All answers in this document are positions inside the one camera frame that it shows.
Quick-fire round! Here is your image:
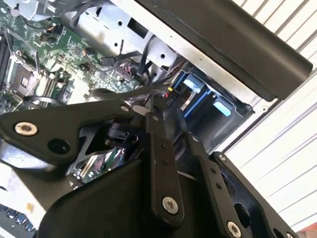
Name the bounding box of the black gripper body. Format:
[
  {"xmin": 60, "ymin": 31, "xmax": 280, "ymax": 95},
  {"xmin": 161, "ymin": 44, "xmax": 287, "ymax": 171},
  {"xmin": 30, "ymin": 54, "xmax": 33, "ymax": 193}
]
[{"xmin": 38, "ymin": 158, "xmax": 221, "ymax": 238}]

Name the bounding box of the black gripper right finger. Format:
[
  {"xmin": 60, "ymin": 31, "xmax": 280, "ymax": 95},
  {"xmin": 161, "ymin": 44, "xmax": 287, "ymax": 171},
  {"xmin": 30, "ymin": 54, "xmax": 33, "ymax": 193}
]
[{"xmin": 176, "ymin": 108, "xmax": 298, "ymax": 238}]

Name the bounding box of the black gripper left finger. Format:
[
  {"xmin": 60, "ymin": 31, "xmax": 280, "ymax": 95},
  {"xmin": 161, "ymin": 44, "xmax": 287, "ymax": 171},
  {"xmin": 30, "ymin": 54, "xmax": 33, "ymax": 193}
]
[{"xmin": 0, "ymin": 99, "xmax": 185, "ymax": 227}]

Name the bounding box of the hard disk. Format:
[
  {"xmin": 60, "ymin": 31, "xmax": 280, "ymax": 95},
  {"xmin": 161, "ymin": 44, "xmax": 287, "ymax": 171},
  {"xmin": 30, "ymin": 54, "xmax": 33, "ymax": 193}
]
[{"xmin": 170, "ymin": 70, "xmax": 234, "ymax": 120}]

